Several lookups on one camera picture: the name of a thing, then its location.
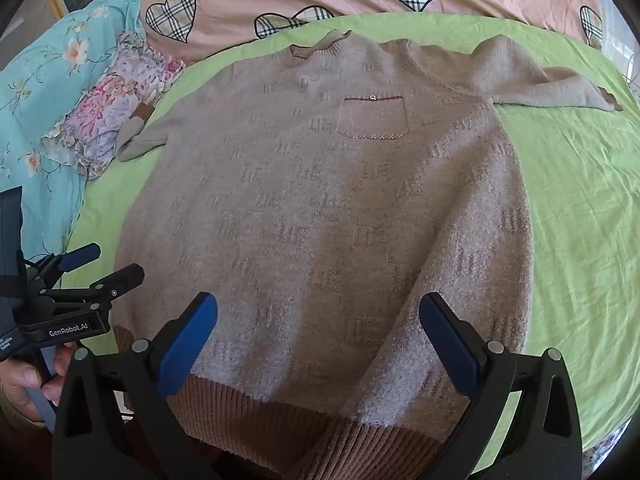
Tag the person's left hand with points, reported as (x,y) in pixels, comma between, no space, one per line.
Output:
(20,380)

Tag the purple floral pillow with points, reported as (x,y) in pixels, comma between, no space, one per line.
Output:
(110,100)

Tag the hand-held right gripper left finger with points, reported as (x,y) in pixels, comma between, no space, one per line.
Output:
(187,345)

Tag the green bed sheet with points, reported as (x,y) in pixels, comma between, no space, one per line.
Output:
(575,185)

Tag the beige knit sweater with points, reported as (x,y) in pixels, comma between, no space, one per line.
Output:
(325,210)

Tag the blue floral quilt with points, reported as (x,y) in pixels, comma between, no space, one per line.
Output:
(40,85)

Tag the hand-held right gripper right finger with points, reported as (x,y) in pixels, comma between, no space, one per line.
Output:
(452,345)

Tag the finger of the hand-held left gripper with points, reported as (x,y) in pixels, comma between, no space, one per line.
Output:
(80,256)
(120,280)

